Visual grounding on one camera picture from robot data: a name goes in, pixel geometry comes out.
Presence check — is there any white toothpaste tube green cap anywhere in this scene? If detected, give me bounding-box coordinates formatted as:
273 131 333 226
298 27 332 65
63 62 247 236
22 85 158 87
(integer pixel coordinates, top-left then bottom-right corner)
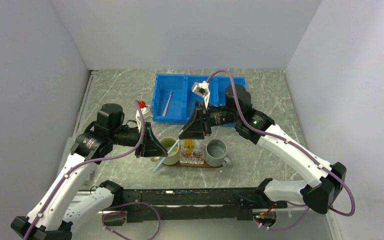
193 139 203 156

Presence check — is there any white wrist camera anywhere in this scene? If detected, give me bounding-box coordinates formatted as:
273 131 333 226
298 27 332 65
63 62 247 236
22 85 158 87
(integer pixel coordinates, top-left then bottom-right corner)
135 100 153 132
191 81 211 109

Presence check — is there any blue storage bin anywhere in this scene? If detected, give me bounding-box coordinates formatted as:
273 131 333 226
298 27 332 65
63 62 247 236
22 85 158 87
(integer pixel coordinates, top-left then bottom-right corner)
209 76 247 127
151 73 187 124
184 75 219 123

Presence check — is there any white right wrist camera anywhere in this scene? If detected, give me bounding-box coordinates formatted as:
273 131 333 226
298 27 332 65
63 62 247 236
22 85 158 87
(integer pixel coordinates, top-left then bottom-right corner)
191 81 211 109

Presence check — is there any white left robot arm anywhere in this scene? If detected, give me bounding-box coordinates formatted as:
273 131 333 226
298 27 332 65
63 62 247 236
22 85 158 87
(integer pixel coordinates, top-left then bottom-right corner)
10 101 168 240

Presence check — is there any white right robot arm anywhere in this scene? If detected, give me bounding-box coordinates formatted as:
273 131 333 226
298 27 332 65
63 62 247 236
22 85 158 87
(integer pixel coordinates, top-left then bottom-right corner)
179 84 347 214

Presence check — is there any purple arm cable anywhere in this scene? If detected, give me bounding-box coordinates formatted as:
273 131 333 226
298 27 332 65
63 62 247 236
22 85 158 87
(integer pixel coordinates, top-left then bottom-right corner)
205 68 357 232
23 100 147 240

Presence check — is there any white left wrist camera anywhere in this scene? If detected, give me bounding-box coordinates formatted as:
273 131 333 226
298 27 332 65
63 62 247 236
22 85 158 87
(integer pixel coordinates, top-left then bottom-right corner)
135 100 153 132

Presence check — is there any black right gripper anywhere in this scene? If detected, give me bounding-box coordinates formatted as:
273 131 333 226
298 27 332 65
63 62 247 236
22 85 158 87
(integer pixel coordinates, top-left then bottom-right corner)
179 100 240 140

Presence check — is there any brown oval wooden tray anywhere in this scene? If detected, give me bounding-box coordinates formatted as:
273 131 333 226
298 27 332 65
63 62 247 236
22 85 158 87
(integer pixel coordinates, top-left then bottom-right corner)
169 161 223 169

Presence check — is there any grey ceramic mug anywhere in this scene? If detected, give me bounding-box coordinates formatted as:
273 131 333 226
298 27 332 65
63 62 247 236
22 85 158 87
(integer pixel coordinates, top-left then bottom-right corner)
203 139 232 168

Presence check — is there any blue middle storage bin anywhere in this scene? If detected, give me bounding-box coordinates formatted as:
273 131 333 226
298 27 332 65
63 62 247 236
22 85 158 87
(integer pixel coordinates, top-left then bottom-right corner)
184 75 219 123

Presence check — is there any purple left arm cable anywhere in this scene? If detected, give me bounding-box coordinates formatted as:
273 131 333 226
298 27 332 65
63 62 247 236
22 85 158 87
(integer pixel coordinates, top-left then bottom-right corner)
23 100 147 240

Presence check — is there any yellow orange tube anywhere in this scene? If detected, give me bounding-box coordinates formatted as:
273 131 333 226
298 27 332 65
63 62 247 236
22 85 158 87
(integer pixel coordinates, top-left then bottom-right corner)
184 139 194 155

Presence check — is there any blue right storage bin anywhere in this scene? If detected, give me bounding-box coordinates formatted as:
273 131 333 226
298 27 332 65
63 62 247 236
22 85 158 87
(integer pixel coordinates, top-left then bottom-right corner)
209 76 247 127

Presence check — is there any light green ceramic mug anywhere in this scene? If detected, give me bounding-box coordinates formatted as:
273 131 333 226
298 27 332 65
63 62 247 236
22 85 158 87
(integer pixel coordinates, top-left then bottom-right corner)
151 137 180 166

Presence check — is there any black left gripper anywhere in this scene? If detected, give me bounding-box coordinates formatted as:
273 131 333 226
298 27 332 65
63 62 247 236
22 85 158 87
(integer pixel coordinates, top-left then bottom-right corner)
110 120 168 158

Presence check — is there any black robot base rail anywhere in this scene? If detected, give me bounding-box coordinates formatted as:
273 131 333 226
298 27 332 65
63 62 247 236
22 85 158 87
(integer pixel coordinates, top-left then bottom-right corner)
105 187 288 223

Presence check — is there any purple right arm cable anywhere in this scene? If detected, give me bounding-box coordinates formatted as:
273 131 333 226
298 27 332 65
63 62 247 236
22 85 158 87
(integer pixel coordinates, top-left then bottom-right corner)
205 68 357 232

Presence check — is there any blue left storage bin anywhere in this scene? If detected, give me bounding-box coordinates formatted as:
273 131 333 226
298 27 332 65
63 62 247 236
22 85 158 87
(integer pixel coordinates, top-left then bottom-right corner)
151 73 187 124

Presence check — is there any clear glass toothbrush holder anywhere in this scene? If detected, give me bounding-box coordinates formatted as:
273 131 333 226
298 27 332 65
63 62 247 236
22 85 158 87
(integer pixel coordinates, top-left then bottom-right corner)
179 145 205 164

